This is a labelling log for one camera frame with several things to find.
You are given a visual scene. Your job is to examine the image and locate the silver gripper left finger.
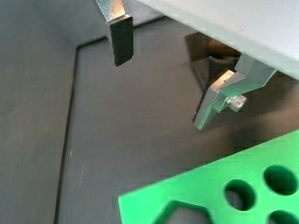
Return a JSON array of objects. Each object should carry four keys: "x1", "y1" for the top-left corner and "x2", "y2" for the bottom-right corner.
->
[{"x1": 94, "y1": 0, "x2": 134, "y2": 67}]

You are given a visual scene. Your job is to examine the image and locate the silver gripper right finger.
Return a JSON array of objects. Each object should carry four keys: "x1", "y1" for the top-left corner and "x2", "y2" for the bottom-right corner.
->
[{"x1": 194, "y1": 54, "x2": 277, "y2": 130}]

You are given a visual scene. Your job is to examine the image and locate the green foam shape fixture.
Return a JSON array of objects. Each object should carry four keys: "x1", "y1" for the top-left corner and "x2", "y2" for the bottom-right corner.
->
[{"x1": 119, "y1": 130, "x2": 299, "y2": 224}]

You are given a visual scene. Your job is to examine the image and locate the dark grey curved stand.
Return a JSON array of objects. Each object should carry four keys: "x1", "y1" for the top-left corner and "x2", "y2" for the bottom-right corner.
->
[{"x1": 185, "y1": 32, "x2": 286, "y2": 90}]

